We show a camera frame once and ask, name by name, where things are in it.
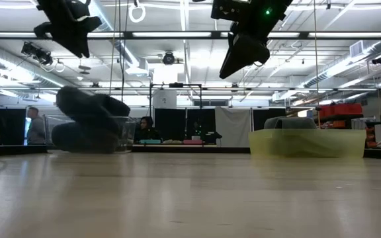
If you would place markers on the black ceiling camera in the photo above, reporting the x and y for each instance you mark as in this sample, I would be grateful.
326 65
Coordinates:
379 59

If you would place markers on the black storage shelf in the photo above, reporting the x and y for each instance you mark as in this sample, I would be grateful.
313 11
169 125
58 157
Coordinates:
346 116

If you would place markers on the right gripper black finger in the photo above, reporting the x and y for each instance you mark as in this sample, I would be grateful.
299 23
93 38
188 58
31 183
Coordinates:
243 54

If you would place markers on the black curtain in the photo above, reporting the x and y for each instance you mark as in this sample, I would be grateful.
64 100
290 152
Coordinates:
12 125
260 119
174 125

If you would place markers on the black round overhead camera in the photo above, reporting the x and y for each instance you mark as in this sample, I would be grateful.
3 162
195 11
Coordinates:
168 59

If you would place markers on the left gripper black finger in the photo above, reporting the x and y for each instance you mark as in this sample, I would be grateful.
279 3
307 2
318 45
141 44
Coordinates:
42 29
74 36

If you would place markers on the white board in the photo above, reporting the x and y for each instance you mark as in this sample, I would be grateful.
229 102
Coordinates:
164 99

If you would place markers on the teal flat case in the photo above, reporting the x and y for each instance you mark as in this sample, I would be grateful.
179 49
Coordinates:
149 141

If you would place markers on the light grey denim cap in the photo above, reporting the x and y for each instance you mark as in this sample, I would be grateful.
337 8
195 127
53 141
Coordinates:
270 123

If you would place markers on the pink flat case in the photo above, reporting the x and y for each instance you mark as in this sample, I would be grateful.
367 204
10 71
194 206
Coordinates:
192 142

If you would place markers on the dark blue denim cap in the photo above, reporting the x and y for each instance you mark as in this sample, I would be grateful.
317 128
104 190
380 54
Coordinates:
88 105
84 140

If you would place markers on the black ceiling spotlight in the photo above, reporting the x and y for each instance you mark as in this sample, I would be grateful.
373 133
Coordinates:
36 53

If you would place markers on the black aluminium table frame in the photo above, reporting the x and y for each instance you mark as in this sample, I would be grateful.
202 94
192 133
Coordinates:
190 149

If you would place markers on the orange box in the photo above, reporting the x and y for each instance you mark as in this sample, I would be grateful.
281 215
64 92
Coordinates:
339 124

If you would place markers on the white hanging cloth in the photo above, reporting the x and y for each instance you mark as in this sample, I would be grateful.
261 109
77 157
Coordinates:
233 127

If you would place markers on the black desktop device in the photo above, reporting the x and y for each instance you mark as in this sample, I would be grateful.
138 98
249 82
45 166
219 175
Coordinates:
212 137

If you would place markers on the yellow translucent plastic bin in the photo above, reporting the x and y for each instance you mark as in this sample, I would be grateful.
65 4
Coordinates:
309 145

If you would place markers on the black metal frame stand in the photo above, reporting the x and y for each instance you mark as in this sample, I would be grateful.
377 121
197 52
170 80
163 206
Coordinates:
176 85

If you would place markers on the red storage bin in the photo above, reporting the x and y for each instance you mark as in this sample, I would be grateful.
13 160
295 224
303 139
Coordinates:
341 110

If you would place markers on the black overhead light bar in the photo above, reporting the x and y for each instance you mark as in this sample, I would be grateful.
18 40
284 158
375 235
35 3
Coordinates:
127 34

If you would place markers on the clear plastic bin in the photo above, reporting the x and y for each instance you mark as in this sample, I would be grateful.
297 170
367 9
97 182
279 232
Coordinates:
129 132

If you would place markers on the dark grey cap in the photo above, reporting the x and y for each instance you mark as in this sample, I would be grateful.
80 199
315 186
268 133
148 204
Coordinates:
296 124

